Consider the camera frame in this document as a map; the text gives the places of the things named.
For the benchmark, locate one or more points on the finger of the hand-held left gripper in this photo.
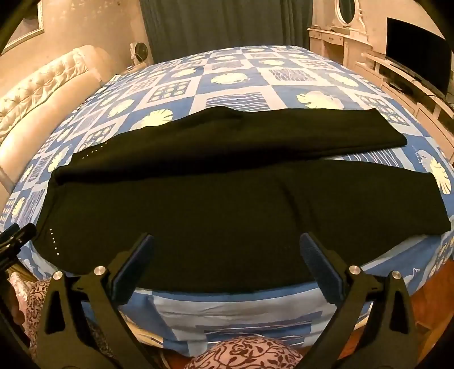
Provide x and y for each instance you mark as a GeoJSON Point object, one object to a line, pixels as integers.
{"type": "Point", "coordinates": [17, 236]}

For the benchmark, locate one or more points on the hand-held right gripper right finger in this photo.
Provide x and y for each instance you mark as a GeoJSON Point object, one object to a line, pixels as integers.
{"type": "Point", "coordinates": [321, 269]}

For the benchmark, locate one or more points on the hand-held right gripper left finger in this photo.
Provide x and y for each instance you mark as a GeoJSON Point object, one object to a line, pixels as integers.
{"type": "Point", "coordinates": [131, 269]}

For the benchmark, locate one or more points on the black pants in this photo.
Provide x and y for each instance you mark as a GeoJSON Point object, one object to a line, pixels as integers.
{"type": "Point", "coordinates": [212, 213]}

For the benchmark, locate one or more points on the person's floral patterned clothing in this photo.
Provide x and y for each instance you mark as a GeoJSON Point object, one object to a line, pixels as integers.
{"type": "Point", "coordinates": [244, 354]}

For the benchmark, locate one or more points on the cream tufted headboard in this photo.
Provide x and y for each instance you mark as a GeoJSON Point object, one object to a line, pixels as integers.
{"type": "Point", "coordinates": [42, 103]}

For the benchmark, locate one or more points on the white television cabinet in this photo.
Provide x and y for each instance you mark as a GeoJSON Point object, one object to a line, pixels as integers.
{"type": "Point", "coordinates": [400, 88]}

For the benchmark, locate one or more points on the blue patterned bed sheet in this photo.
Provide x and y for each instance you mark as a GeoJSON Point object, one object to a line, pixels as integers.
{"type": "Point", "coordinates": [248, 81]}

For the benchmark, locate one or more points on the small round fan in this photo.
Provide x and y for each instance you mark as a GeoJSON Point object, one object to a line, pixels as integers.
{"type": "Point", "coordinates": [139, 52]}

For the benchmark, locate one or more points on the white vanity dresser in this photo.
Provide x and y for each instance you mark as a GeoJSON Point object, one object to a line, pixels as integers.
{"type": "Point", "coordinates": [330, 42]}

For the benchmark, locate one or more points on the black television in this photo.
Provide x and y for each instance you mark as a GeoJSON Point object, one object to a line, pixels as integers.
{"type": "Point", "coordinates": [415, 53]}

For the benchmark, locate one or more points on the dark green curtain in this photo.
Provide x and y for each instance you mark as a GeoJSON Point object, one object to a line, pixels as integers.
{"type": "Point", "coordinates": [212, 25]}

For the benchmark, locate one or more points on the oval vanity mirror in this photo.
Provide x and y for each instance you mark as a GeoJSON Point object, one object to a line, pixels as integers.
{"type": "Point", "coordinates": [346, 10]}

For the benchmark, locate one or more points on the framed wall picture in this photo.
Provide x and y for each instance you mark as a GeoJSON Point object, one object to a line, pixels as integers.
{"type": "Point", "coordinates": [24, 25]}

